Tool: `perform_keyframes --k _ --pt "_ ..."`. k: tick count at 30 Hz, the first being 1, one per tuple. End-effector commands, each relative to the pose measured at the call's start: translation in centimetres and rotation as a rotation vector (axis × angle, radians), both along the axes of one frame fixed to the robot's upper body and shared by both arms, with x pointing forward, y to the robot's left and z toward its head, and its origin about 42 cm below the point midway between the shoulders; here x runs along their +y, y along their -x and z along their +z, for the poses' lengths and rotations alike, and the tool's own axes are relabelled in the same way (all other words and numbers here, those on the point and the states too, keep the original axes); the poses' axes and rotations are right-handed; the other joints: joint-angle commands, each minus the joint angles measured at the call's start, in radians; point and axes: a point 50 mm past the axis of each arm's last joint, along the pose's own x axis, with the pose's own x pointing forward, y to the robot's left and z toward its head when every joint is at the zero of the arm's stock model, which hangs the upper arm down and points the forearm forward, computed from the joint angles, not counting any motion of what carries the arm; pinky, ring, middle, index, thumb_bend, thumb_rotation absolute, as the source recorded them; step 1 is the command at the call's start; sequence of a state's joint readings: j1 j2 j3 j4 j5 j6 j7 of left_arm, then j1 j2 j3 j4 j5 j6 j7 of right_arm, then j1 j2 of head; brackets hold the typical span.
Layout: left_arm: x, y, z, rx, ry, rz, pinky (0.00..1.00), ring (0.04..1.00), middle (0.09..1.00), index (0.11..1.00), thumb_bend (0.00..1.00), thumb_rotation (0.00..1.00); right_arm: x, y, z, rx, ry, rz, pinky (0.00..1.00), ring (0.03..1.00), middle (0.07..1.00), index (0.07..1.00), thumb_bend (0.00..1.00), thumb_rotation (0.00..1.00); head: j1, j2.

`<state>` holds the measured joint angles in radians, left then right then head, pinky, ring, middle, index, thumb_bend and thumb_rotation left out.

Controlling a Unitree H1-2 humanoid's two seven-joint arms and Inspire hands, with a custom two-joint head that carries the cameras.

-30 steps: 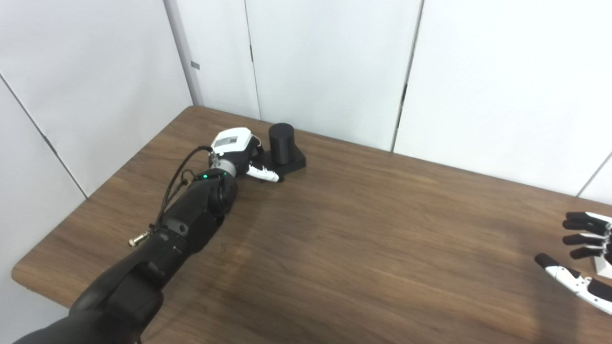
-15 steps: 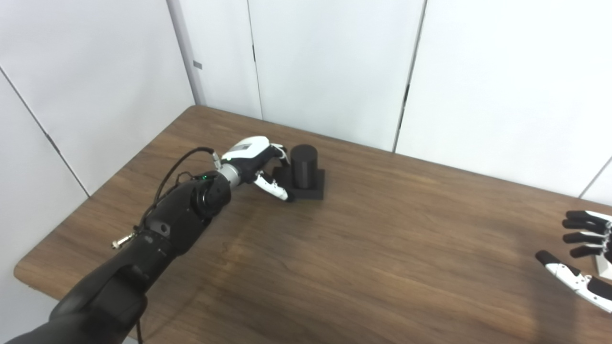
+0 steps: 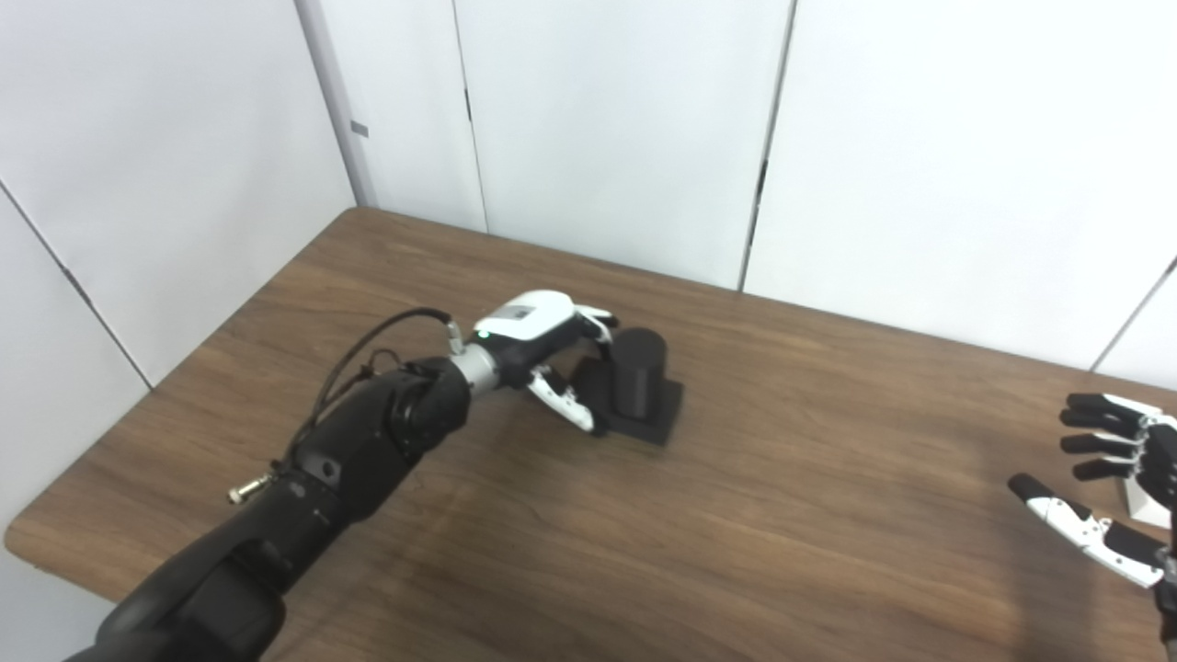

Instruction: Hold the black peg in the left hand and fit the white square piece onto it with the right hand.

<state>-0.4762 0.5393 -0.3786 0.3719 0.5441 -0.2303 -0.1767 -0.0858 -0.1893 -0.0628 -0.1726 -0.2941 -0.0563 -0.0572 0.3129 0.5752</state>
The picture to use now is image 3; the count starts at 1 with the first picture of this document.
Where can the black peg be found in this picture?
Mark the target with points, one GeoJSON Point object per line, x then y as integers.
{"type": "Point", "coordinates": [639, 377]}

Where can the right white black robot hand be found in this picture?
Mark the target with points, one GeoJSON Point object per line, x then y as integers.
{"type": "Point", "coordinates": [1103, 538]}

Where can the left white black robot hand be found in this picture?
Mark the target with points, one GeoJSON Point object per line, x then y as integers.
{"type": "Point", "coordinates": [529, 326]}

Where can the white square piece with hole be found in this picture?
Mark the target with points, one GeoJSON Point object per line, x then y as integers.
{"type": "Point", "coordinates": [1143, 504]}

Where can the grey wall corner post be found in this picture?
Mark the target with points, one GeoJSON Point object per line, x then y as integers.
{"type": "Point", "coordinates": [336, 101]}

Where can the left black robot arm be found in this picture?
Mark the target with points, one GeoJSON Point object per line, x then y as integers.
{"type": "Point", "coordinates": [349, 460]}

